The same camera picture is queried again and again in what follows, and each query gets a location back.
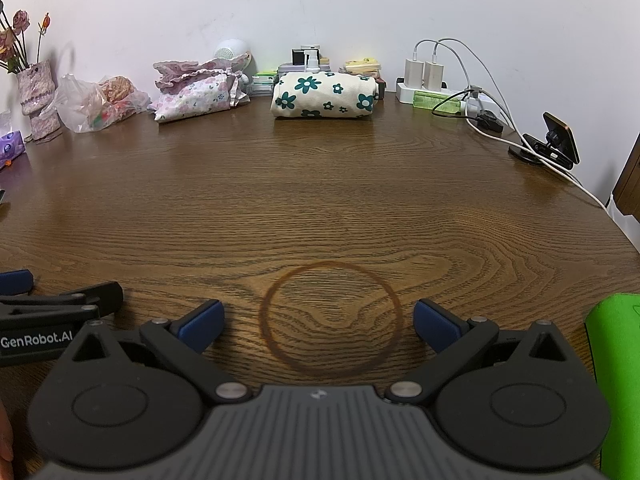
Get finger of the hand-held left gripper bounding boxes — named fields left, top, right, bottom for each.
left=0, top=269, right=34, bottom=297
left=0, top=282, right=125, bottom=317

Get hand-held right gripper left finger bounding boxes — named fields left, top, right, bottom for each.
left=72, top=299, right=252, bottom=406

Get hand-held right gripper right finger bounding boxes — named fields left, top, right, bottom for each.
left=385, top=299, right=568, bottom=406

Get pink floral clothes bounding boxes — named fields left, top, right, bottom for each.
left=154, top=71, right=251, bottom=123

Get purple tissue pack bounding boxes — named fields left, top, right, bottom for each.
left=0, top=130, right=27, bottom=172

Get bright green object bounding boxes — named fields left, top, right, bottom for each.
left=584, top=292, right=640, bottom=480

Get pink knitted vase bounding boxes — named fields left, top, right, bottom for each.
left=16, top=59, right=63, bottom=142

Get clear plastic snack bag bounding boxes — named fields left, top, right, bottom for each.
left=54, top=74, right=152, bottom=134

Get black phone holder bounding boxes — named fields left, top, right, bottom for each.
left=508, top=112, right=581, bottom=170

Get green transparent bottle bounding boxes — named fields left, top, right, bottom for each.
left=413, top=90, right=464, bottom=116

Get white power strip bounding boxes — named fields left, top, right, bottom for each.
left=396, top=77, right=495, bottom=112

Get brown wooden furniture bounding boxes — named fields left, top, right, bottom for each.
left=612, top=132, right=640, bottom=222

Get white charger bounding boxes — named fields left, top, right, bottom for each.
left=404, top=58, right=426, bottom=90
left=423, top=60, right=446, bottom=92

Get folded green flower cloth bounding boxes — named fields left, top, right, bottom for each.
left=270, top=71, right=379, bottom=120

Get dried flowers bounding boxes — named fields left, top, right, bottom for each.
left=0, top=0, right=52, bottom=75

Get yellow packet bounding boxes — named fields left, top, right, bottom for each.
left=344, top=57, right=382, bottom=79

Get grey tin box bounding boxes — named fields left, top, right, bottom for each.
left=277, top=62, right=332, bottom=77

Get white round device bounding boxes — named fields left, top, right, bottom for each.
left=214, top=39, right=252, bottom=70

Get black cable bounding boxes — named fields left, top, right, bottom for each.
left=430, top=88, right=482, bottom=120

